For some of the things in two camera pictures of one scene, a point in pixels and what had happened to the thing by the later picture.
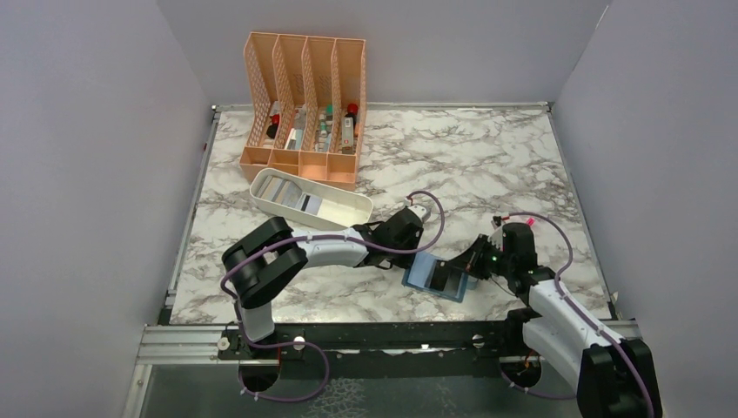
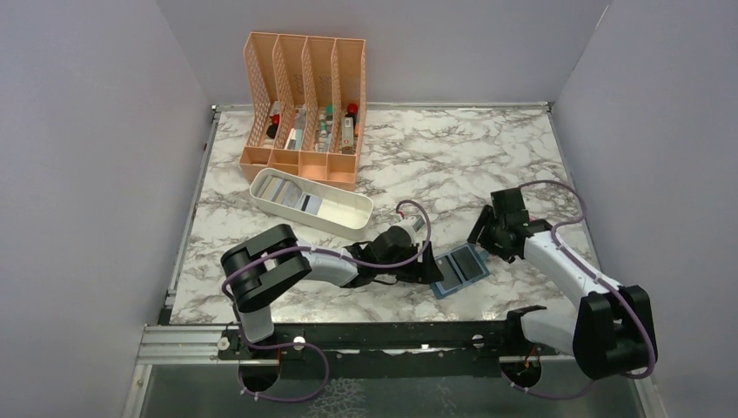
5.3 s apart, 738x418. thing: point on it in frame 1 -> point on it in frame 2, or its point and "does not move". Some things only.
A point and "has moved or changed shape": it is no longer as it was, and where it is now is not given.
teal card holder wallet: [417, 274] has moved or changed shape
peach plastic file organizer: [307, 105] does not move
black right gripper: [470, 259] -> [480, 232]
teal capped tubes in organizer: [325, 127] does not move
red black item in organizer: [271, 130] does not move
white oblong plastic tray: [308, 205] does not move
